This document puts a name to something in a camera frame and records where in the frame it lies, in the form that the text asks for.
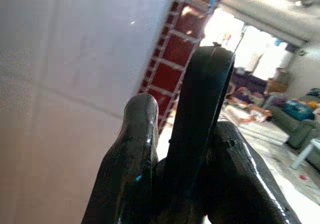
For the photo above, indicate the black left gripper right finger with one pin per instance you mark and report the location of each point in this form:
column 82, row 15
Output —
column 237, row 179

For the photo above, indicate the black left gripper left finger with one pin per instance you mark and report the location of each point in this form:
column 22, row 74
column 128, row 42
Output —
column 132, row 159

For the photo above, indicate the white plastic table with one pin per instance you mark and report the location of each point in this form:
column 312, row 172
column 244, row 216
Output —
column 306, row 152

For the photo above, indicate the colourful clothes pile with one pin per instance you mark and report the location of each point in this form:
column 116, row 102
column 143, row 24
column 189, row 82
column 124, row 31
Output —
column 250, row 109

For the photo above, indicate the green sofa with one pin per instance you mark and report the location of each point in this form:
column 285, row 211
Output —
column 297, row 131

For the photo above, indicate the small red scrap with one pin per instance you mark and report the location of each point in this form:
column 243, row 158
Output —
column 303, row 177

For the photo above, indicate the teal cloth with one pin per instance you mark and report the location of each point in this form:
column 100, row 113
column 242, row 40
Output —
column 298, row 110

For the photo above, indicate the red brick pillar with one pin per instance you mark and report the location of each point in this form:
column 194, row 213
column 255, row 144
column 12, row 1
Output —
column 172, row 76

